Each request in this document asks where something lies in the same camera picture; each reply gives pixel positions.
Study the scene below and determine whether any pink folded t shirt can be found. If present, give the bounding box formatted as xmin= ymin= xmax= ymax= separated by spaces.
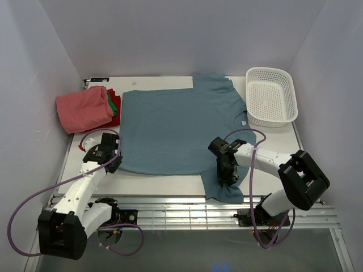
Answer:
xmin=56 ymin=86 xmax=113 ymax=134

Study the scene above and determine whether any blue label sticker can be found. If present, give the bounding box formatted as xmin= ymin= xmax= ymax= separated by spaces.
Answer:
xmin=90 ymin=77 xmax=109 ymax=82

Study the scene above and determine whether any white perforated plastic basket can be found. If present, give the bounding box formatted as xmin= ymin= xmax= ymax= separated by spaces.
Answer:
xmin=245 ymin=67 xmax=298 ymax=128

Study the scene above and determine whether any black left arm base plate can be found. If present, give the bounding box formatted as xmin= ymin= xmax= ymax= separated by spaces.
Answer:
xmin=115 ymin=209 xmax=138 ymax=225

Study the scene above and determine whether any dark red folded t shirt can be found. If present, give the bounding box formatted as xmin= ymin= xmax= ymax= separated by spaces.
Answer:
xmin=74 ymin=89 xmax=121 ymax=133

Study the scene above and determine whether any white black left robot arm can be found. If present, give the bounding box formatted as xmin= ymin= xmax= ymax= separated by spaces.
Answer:
xmin=38 ymin=133 xmax=122 ymax=260

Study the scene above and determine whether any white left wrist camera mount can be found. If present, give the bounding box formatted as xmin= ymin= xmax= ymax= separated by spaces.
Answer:
xmin=78 ymin=138 xmax=97 ymax=152

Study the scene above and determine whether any aluminium table front rail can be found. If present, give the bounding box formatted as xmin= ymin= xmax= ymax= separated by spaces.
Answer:
xmin=36 ymin=194 xmax=341 ymax=232

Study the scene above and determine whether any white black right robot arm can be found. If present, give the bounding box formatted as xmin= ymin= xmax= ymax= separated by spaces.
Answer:
xmin=208 ymin=137 xmax=330 ymax=225

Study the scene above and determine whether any green folded t shirt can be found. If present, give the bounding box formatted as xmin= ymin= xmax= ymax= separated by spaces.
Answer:
xmin=107 ymin=89 xmax=119 ymax=117

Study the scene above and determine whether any blue t shirt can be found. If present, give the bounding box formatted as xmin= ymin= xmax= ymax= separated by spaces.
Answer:
xmin=120 ymin=74 xmax=256 ymax=203

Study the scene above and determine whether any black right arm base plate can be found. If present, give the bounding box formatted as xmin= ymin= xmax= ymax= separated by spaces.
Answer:
xmin=233 ymin=208 xmax=285 ymax=227

